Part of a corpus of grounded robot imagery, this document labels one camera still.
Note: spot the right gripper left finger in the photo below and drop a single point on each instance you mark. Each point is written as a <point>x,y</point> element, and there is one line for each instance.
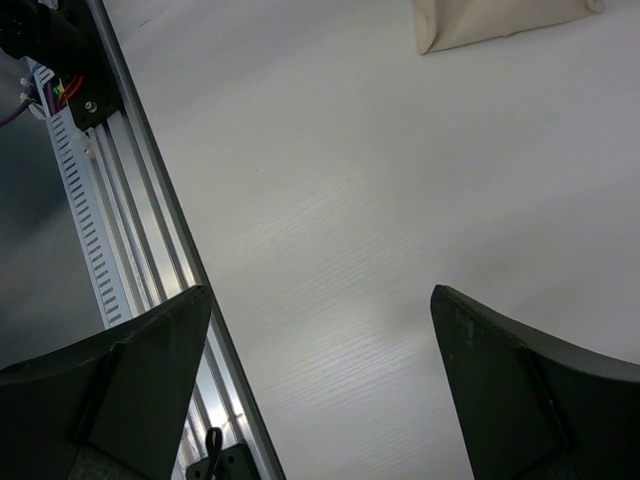
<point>112,406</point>

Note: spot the canvas bag orange handles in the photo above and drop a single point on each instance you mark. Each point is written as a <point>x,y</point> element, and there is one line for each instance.
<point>448,24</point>

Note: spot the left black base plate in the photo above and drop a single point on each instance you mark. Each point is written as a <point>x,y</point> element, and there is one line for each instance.
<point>94,94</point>

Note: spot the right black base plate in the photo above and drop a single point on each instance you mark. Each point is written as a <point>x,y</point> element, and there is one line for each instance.
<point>232,463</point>

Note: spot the white slotted cable duct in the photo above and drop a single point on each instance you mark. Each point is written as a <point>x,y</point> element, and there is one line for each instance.
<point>74,155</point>

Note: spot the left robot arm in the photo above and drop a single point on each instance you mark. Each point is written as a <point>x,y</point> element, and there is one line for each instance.
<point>32,29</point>

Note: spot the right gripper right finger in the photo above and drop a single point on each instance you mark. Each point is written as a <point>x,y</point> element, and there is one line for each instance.
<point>533,406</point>

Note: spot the aluminium mounting rail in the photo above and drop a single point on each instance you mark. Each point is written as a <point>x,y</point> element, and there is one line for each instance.
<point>157,258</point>

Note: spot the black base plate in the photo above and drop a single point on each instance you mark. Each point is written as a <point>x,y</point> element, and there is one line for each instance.
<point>94,94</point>
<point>232,463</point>

